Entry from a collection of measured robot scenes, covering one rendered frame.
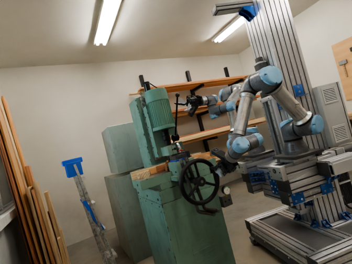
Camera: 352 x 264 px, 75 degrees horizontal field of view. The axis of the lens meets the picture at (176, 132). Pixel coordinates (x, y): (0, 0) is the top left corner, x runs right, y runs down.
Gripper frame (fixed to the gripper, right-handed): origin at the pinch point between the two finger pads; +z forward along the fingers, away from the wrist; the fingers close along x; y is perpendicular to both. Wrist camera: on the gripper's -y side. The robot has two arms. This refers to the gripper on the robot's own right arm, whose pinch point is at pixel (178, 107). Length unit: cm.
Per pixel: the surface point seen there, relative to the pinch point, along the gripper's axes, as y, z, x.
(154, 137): -23.4, 18.8, -2.4
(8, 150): -53, 126, -77
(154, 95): 9.5, 16.9, -7.4
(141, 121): -16.6, 22.4, -19.5
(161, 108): 1.5, 14.1, -0.5
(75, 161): -53, 76, -36
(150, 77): -60, -84, -249
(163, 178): -31, 29, 35
